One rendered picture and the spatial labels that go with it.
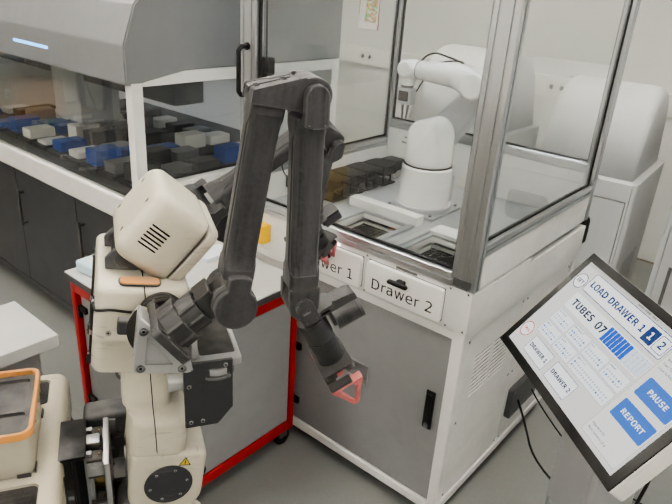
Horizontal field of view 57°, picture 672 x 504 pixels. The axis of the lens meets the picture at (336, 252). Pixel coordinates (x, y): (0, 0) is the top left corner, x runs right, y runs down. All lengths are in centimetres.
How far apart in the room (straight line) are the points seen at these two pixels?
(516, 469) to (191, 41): 213
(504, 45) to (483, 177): 34
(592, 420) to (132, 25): 193
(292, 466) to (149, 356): 152
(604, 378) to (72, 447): 113
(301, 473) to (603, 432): 148
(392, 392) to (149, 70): 147
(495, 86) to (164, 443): 118
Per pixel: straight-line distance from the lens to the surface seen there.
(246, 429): 241
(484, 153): 175
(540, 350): 154
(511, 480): 270
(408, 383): 217
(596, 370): 142
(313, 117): 100
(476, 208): 179
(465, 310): 191
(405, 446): 232
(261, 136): 101
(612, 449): 132
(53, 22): 286
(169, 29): 253
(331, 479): 255
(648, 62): 489
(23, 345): 199
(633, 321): 145
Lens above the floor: 177
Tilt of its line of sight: 24 degrees down
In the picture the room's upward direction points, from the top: 4 degrees clockwise
